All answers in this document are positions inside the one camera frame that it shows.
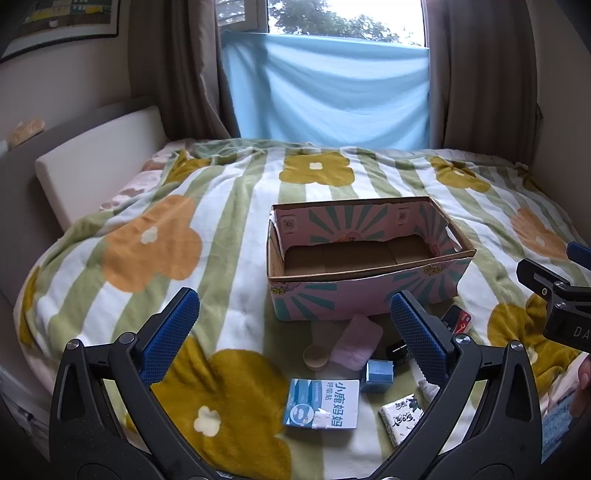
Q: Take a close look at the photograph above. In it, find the white printed tissue pack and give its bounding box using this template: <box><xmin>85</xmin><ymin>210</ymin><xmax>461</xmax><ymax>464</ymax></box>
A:
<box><xmin>379</xmin><ymin>393</ymin><xmax>424</xmax><ymax>446</ymax></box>

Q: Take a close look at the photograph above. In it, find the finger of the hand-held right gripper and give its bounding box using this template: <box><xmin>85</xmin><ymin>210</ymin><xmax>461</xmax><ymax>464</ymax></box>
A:
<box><xmin>567</xmin><ymin>241</ymin><xmax>591</xmax><ymax>265</ymax></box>
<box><xmin>516</xmin><ymin>257</ymin><xmax>583</xmax><ymax>301</ymax></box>

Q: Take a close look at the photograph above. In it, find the window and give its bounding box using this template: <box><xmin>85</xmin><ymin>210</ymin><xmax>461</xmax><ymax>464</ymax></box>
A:
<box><xmin>217</xmin><ymin>0</ymin><xmax>430</xmax><ymax>48</ymax></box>

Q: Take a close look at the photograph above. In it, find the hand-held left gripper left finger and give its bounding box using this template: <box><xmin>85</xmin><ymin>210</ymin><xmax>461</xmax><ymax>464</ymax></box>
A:
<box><xmin>48</xmin><ymin>286</ymin><xmax>218</xmax><ymax>480</ymax></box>

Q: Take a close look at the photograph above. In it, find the small black round container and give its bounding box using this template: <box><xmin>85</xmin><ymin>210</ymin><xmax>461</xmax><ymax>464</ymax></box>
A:
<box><xmin>385</xmin><ymin>340</ymin><xmax>411</xmax><ymax>365</ymax></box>

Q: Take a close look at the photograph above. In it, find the small blue box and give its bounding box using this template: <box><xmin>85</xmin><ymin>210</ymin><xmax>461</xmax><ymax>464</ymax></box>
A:
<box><xmin>359</xmin><ymin>359</ymin><xmax>394</xmax><ymax>394</ymax></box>

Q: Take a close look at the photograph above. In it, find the person's blue jeans leg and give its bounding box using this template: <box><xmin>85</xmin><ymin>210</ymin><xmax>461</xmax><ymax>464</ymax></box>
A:
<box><xmin>542</xmin><ymin>392</ymin><xmax>583</xmax><ymax>462</ymax></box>

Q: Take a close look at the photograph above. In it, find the floral striped blanket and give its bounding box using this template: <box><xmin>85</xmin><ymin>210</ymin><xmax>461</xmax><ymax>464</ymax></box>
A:
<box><xmin>14</xmin><ymin>137</ymin><xmax>591</xmax><ymax>480</ymax></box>

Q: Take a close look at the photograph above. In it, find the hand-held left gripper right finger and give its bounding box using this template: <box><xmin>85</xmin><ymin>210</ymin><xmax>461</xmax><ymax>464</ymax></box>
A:
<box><xmin>374</xmin><ymin>290</ymin><xmax>543</xmax><ymax>480</ymax></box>

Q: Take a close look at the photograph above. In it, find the white and blue flat box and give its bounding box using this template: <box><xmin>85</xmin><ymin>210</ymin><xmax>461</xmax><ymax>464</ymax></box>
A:
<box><xmin>283</xmin><ymin>378</ymin><xmax>361</xmax><ymax>431</ymax></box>

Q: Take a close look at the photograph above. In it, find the brown curtain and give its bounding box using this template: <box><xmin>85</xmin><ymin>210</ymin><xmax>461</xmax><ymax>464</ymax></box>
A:
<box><xmin>127</xmin><ymin>0</ymin><xmax>241</xmax><ymax>141</ymax></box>
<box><xmin>422</xmin><ymin>0</ymin><xmax>543</xmax><ymax>155</ymax></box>

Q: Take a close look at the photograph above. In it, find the light blue window cloth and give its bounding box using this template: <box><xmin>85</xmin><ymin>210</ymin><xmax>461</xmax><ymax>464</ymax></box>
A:
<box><xmin>222</xmin><ymin>30</ymin><xmax>432</xmax><ymax>151</ymax></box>

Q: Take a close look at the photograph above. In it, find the pink printed cardboard box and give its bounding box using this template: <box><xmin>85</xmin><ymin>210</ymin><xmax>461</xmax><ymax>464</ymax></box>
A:
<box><xmin>266</xmin><ymin>196</ymin><xmax>477</xmax><ymax>321</ymax></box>

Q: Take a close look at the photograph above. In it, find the pink towel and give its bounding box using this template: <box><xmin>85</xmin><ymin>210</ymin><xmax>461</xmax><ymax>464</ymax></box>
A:
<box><xmin>329</xmin><ymin>314</ymin><xmax>384</xmax><ymax>370</ymax></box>

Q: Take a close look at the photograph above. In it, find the beige object on headboard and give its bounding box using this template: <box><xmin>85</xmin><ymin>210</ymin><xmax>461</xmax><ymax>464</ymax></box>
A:
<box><xmin>9</xmin><ymin>117</ymin><xmax>45</xmax><ymax>145</ymax></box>

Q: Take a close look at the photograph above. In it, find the white headboard cushion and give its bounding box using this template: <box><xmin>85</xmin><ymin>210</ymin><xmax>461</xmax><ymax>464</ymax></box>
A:
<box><xmin>34</xmin><ymin>105</ymin><xmax>167</xmax><ymax>232</ymax></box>

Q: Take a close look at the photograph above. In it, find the red and black packet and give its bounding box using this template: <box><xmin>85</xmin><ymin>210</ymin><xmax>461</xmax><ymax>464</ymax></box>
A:
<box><xmin>441</xmin><ymin>305</ymin><xmax>472</xmax><ymax>335</ymax></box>

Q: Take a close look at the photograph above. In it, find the pink pillow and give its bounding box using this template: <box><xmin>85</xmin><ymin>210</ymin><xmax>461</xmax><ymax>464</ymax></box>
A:
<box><xmin>99</xmin><ymin>156</ymin><xmax>172</xmax><ymax>213</ymax></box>

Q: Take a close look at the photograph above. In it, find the framed wall picture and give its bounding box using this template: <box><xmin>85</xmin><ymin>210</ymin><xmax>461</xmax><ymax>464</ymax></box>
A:
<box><xmin>0</xmin><ymin>0</ymin><xmax>122</xmax><ymax>63</ymax></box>

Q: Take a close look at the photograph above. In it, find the small beige round cup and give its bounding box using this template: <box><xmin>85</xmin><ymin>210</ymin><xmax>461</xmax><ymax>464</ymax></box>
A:
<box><xmin>302</xmin><ymin>345</ymin><xmax>329</xmax><ymax>371</ymax></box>

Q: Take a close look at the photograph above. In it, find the person's right hand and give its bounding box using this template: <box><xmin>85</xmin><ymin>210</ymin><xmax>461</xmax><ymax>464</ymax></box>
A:
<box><xmin>571</xmin><ymin>354</ymin><xmax>591</xmax><ymax>418</ymax></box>

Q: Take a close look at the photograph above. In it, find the small white bottle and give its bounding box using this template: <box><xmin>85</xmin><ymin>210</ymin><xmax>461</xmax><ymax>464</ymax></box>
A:
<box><xmin>413</xmin><ymin>364</ymin><xmax>441</xmax><ymax>398</ymax></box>

